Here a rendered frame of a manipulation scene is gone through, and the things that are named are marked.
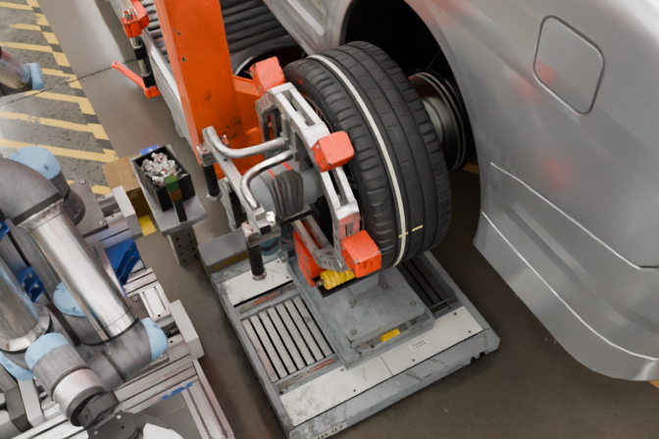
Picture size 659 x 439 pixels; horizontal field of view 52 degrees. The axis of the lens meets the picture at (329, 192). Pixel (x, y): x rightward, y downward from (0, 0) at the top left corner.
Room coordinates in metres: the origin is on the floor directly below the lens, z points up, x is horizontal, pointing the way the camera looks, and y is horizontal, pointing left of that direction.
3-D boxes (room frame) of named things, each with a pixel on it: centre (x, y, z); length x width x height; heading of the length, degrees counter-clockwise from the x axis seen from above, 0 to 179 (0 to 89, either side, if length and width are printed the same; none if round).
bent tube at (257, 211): (1.23, 0.14, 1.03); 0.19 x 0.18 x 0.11; 114
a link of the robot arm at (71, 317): (0.88, 0.57, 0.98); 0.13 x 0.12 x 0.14; 131
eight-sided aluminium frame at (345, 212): (1.37, 0.07, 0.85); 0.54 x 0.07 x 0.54; 24
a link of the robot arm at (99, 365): (0.61, 0.47, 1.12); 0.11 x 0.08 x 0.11; 131
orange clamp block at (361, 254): (1.08, -0.07, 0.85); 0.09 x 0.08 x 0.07; 24
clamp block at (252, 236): (1.13, 0.18, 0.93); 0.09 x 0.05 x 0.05; 114
